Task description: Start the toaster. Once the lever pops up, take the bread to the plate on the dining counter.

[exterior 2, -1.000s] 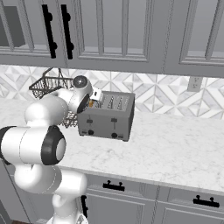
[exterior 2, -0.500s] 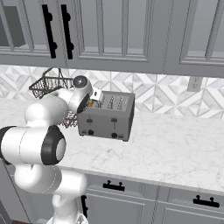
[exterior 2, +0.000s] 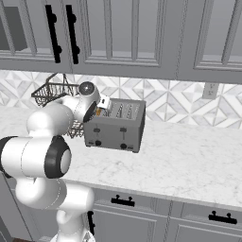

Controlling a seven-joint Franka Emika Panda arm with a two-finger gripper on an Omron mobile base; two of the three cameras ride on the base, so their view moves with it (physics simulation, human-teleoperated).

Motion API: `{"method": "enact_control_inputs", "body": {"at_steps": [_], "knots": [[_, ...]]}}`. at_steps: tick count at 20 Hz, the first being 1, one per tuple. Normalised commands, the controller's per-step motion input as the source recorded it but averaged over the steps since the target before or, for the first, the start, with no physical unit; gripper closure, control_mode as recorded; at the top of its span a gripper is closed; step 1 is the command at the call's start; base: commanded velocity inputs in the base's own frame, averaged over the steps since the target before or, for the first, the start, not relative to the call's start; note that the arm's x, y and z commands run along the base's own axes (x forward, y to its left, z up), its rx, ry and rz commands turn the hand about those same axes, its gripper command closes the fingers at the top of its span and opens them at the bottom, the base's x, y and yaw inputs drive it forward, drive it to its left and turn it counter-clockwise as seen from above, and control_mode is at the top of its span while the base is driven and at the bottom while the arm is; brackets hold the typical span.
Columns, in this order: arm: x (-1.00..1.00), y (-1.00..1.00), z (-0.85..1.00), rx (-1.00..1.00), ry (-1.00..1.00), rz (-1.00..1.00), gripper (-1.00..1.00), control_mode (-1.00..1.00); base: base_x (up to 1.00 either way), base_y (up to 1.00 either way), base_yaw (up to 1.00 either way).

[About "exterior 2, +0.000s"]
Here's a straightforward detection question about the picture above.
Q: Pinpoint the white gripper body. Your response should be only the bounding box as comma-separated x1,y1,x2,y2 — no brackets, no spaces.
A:
102,95,112,111

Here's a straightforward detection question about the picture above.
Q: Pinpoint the grey four-slot toaster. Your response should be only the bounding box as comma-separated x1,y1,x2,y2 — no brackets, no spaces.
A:
82,97,147,154

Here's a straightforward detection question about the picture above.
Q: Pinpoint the grey drawer front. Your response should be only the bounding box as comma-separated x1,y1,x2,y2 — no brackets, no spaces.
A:
179,200,242,231
92,187,176,218

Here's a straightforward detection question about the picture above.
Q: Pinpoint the grey base cupboard door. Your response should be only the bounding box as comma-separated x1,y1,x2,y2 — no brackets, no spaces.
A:
84,206,173,242
166,216,242,242

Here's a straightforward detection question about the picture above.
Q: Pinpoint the black wire basket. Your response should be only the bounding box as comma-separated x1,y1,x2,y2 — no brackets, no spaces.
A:
30,72,86,140

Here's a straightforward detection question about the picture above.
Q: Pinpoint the grey wall cupboard door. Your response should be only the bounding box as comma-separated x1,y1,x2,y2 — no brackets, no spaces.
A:
64,0,190,80
0,0,73,74
176,0,242,85

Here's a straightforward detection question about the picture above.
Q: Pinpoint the black wall cupboard handle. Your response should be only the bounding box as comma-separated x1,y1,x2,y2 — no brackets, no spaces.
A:
65,4,81,65
44,4,63,64

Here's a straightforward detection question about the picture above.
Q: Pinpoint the black drawer handle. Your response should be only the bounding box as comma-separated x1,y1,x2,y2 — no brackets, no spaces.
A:
208,210,238,226
110,194,136,208

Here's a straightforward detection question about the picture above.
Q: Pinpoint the white wall outlet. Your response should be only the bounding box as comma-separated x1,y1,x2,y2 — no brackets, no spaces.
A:
202,81,219,100

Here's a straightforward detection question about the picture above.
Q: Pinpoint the black base cupboard handle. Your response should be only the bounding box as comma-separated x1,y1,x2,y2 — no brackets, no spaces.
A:
87,210,95,236

